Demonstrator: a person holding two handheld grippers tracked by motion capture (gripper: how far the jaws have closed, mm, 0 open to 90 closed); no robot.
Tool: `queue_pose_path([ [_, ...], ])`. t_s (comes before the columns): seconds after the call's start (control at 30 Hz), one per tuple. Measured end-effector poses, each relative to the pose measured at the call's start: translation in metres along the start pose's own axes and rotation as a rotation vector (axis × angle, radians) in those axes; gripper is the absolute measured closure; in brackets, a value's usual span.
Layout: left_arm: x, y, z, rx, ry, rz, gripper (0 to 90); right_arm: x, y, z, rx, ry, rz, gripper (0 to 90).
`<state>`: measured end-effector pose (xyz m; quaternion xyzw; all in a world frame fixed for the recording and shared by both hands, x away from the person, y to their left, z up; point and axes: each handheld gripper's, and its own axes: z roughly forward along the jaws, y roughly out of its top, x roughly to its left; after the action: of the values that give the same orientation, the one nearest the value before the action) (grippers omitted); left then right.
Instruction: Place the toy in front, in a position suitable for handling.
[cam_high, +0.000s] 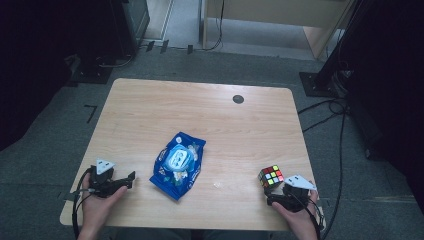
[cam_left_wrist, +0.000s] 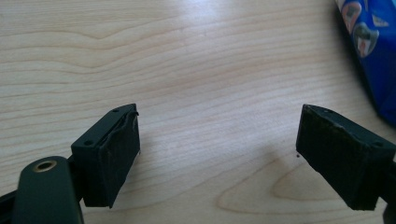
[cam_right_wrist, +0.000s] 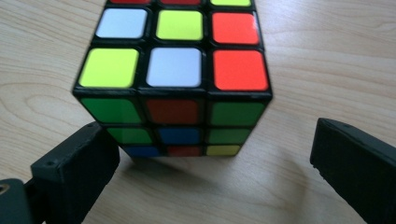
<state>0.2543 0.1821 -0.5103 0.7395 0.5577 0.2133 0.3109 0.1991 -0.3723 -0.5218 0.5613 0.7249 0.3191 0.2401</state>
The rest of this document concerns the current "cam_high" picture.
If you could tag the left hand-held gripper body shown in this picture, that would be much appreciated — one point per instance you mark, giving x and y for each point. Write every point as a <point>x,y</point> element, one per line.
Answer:
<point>101,181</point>

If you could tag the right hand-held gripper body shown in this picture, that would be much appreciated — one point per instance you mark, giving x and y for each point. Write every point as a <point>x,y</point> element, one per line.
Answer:
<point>295,196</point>

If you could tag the multicoloured puzzle cube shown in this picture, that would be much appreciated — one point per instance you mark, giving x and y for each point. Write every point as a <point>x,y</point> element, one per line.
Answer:
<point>271,176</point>

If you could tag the blue wet wipes pack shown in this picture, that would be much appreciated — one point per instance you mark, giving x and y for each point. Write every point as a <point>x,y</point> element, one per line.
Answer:
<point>178,166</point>

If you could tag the person's right hand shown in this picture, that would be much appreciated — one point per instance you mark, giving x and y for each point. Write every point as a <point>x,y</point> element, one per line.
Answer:
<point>301,221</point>

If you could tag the person's left hand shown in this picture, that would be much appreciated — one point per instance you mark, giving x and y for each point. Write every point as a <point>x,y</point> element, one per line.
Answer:
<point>95,210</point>

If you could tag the small clear plastic scrap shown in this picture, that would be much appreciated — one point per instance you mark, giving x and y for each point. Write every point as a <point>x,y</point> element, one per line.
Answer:
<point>217,184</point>

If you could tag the person's legs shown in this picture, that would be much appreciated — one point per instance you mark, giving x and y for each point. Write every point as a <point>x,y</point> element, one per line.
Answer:
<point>166,235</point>

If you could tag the black angled floor tape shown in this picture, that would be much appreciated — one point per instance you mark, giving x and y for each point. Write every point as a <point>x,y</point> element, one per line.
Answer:
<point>92,111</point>

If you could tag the black round table grommet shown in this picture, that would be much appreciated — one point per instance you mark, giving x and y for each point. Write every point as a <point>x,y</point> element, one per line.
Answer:
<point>238,99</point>

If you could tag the black flat stand base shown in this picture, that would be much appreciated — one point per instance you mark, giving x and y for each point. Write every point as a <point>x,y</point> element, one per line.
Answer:
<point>91,71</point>

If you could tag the black metal stand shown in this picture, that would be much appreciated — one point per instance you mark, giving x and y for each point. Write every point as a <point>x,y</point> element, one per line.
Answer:
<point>325,81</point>

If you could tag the black floor tape strip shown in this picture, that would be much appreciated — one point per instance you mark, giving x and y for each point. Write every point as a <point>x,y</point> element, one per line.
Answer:
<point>190,49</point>
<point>164,46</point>

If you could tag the dark curtain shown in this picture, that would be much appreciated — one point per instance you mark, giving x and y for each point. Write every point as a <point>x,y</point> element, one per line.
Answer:
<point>33,60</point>
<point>393,83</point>

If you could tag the dark glass-fronted cabinet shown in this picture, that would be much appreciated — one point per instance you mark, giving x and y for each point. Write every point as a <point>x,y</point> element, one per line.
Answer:
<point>133,20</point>

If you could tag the light wooden cabinet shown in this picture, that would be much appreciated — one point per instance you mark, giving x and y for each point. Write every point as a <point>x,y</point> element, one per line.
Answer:
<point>276,11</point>

